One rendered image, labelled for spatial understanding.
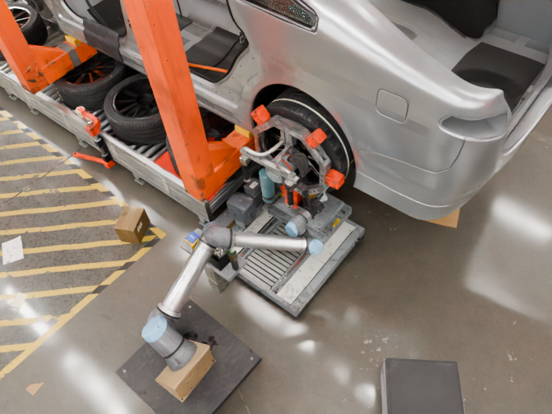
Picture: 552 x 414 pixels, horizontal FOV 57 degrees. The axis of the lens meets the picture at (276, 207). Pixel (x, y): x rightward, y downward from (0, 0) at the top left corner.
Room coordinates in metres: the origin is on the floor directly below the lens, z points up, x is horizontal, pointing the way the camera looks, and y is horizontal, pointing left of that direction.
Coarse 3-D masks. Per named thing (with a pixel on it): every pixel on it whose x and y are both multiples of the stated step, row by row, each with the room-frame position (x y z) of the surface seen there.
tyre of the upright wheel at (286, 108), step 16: (288, 96) 2.33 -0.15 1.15; (304, 96) 2.30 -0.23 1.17; (272, 112) 2.28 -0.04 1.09; (288, 112) 2.20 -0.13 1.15; (304, 112) 2.16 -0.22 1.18; (320, 112) 2.16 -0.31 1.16; (320, 128) 2.06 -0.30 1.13; (336, 128) 2.09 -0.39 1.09; (336, 144) 2.01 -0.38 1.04; (336, 160) 1.97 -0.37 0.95; (352, 160) 2.03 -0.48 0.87
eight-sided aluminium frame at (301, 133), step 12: (276, 120) 2.17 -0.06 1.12; (288, 120) 2.16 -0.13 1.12; (288, 132) 2.09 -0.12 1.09; (300, 132) 2.05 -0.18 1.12; (264, 144) 2.30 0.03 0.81; (312, 156) 1.98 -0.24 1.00; (324, 156) 1.97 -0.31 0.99; (324, 168) 1.92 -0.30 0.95; (324, 180) 1.92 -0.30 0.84; (300, 192) 2.05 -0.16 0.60; (312, 192) 1.98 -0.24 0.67
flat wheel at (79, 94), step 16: (80, 64) 3.85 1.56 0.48; (96, 64) 3.83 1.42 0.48; (112, 64) 3.97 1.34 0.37; (64, 80) 3.62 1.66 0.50; (80, 80) 3.62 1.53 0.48; (96, 80) 3.57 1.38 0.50; (112, 80) 3.56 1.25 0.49; (64, 96) 3.52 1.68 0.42; (80, 96) 3.46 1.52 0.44; (96, 96) 3.47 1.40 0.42
